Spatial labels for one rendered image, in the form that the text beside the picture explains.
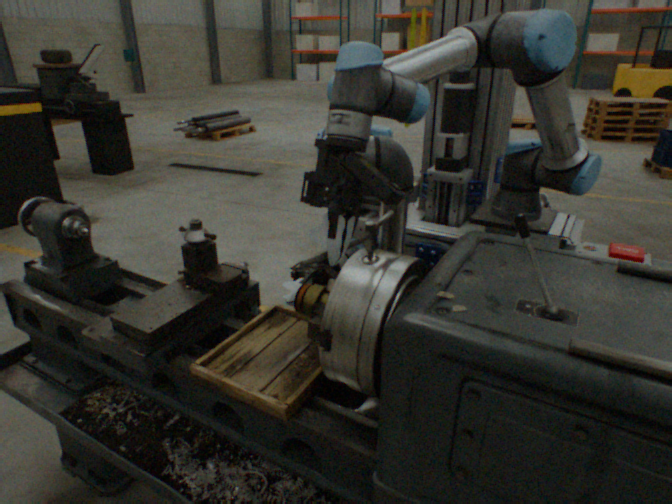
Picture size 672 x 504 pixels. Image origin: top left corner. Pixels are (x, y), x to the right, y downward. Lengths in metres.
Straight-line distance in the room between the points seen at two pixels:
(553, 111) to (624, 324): 0.58
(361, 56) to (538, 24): 0.44
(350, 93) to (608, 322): 0.54
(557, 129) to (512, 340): 0.68
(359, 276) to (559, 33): 0.64
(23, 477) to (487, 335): 2.12
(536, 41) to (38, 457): 2.41
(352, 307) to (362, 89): 0.40
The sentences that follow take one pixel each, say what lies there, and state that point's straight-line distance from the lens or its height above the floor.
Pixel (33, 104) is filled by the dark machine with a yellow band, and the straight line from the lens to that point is 5.51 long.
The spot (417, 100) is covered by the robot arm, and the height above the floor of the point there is 1.55.
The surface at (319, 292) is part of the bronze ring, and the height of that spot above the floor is 1.12.
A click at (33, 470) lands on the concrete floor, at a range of 2.49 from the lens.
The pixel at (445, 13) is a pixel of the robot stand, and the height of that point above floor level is 1.74.
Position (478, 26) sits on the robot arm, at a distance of 1.17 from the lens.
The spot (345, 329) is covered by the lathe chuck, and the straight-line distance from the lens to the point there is 0.89.
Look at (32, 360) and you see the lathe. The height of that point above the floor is 0.58.
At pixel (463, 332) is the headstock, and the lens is 0.71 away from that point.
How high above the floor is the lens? 1.64
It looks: 25 degrees down
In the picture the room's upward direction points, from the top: straight up
